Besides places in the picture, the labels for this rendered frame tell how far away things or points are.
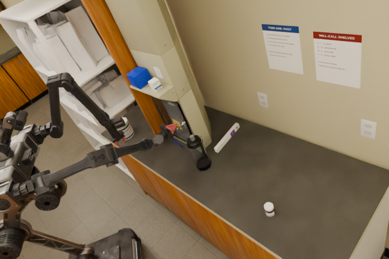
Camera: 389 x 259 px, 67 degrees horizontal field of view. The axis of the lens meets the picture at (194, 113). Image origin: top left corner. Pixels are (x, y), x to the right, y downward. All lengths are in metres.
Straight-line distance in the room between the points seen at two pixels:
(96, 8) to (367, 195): 1.73
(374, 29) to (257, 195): 0.99
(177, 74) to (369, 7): 0.98
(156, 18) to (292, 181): 1.15
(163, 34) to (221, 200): 0.98
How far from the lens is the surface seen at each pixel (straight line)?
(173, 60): 1.69
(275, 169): 1.83
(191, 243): 2.81
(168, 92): 1.70
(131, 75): 1.83
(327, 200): 1.70
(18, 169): 1.89
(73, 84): 1.86
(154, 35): 1.59
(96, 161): 1.47
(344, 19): 1.42
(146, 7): 1.56
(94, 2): 1.84
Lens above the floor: 2.36
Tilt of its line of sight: 36 degrees down
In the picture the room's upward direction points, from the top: 22 degrees counter-clockwise
